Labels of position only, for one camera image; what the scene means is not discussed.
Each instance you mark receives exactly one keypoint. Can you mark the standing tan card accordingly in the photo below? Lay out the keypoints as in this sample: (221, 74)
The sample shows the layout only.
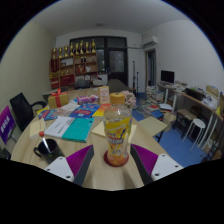
(104, 95)

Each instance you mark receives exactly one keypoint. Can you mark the grey chair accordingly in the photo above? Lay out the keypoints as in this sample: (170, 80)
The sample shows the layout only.
(117, 86)

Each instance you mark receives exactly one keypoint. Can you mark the stack of books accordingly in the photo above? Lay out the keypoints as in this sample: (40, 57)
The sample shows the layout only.
(152, 96)

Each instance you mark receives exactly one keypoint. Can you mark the purple sign board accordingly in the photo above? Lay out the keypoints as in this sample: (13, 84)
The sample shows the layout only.
(6, 125)

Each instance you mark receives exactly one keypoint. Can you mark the white stirrer with red ball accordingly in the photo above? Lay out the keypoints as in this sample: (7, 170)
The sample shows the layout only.
(41, 133)

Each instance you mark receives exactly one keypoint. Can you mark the long wooden wall desk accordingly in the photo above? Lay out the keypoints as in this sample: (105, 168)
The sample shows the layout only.
(200, 101)

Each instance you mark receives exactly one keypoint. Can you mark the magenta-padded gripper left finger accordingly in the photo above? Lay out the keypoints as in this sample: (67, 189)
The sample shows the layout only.
(61, 166)

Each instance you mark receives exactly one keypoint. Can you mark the black computer monitor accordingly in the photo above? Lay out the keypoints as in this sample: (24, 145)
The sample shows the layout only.
(167, 76)

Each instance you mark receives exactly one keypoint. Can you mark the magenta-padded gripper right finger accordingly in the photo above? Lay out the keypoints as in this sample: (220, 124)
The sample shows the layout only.
(163, 166)

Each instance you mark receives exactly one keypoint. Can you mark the wooden shelf unit with trophies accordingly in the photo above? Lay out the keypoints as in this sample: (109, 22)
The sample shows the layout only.
(71, 66)

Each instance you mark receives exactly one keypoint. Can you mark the yellow gift box, red ribbon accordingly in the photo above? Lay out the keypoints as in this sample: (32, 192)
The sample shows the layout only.
(58, 100)

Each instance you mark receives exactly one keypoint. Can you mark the black tripod stand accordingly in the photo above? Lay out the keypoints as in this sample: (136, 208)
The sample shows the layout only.
(134, 76)

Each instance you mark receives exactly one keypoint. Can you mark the white round stool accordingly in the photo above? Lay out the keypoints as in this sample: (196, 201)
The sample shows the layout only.
(199, 123)

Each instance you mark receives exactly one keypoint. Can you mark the small wooden side table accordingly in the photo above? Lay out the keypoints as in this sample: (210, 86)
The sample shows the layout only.
(151, 126)

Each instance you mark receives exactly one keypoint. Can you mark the blue printed book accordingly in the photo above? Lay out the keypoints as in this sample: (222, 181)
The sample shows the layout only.
(85, 110)
(49, 114)

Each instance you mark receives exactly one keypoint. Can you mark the cardboard box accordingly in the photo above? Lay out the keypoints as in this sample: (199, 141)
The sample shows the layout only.
(170, 118)

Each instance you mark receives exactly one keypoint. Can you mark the black office chair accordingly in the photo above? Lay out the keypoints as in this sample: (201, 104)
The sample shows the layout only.
(21, 106)

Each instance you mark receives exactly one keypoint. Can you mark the tan notebook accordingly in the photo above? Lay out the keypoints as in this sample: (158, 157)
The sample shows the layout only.
(36, 128)

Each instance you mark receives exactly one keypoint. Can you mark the white paper sheet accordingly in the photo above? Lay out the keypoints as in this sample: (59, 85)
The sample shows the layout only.
(70, 106)

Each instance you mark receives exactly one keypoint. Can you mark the orange book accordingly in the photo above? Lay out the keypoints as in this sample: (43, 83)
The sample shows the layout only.
(101, 109)

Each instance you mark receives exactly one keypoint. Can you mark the pink box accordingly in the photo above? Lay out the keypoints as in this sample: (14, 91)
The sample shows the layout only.
(87, 99)

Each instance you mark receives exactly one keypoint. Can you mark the brown wooden stool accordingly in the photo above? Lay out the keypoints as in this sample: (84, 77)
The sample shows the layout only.
(185, 114)

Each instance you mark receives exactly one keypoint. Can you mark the black mug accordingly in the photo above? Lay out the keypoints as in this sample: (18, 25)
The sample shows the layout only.
(54, 154)

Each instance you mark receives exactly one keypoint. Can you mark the dark glass double door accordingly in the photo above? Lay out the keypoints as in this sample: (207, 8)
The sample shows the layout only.
(115, 61)

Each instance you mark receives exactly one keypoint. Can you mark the white booklet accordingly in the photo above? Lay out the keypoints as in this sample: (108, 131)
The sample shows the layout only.
(60, 126)

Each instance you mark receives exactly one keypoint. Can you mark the yellow-labelled drink bottle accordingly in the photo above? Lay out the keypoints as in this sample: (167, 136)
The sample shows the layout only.
(116, 133)

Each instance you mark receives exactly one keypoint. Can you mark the teal book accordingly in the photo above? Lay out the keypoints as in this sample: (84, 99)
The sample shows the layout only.
(78, 130)

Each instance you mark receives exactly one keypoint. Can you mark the white air conditioner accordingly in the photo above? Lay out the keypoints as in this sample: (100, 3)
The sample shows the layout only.
(150, 42)

